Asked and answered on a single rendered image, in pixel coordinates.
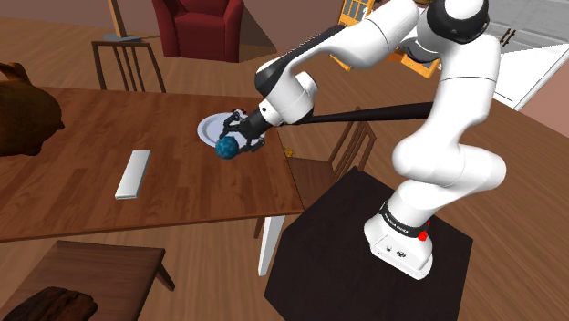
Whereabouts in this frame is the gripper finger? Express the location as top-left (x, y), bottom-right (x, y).
top-left (238, 134), bottom-right (268, 154)
top-left (219, 109), bottom-right (246, 140)

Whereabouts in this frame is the blue ball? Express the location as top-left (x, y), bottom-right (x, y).
top-left (214, 135), bottom-right (240, 161)

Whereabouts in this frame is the white plate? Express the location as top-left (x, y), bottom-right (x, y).
top-left (196, 112), bottom-right (268, 148)

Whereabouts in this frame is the wooden slat-back chair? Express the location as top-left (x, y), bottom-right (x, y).
top-left (253, 106), bottom-right (378, 240)
top-left (90, 39), bottom-right (168, 94)

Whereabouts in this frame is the wooden table with white leg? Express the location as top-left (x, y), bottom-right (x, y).
top-left (0, 86), bottom-right (306, 277)

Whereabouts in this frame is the red armchair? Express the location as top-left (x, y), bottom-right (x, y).
top-left (151, 0), bottom-right (246, 64)

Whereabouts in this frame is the white flat remote control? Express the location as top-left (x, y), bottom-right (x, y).
top-left (114, 150), bottom-right (152, 201)

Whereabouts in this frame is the floor lamp with grey base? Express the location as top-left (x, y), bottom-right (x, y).
top-left (102, 0), bottom-right (143, 45)

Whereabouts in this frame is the dark robot stand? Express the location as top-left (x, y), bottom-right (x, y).
top-left (264, 166), bottom-right (474, 321)

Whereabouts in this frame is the yellow wooden shelf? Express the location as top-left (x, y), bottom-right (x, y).
top-left (328, 0), bottom-right (442, 79)

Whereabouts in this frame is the brown animal figure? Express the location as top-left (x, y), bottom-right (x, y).
top-left (0, 61), bottom-right (67, 158)

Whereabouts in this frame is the brown cloth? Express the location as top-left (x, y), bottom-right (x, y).
top-left (1, 285), bottom-right (99, 321)

